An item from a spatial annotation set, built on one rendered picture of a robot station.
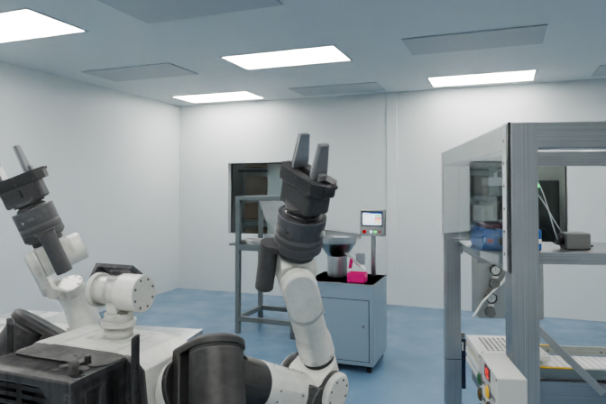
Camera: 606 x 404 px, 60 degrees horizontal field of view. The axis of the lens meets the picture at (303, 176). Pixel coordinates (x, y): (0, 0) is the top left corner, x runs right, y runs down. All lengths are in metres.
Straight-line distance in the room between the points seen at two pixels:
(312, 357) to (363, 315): 3.61
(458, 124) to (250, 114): 3.05
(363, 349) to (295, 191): 3.91
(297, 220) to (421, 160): 6.35
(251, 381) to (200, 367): 0.09
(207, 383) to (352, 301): 3.84
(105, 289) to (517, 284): 0.87
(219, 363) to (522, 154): 0.80
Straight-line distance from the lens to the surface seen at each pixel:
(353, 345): 4.77
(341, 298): 4.70
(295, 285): 0.93
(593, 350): 2.45
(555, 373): 2.13
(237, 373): 0.89
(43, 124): 6.63
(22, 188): 1.29
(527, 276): 1.30
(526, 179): 1.29
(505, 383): 1.23
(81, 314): 1.37
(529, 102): 7.22
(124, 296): 0.99
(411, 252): 7.28
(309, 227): 0.90
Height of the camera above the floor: 1.58
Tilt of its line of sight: 1 degrees up
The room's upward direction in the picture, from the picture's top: straight up
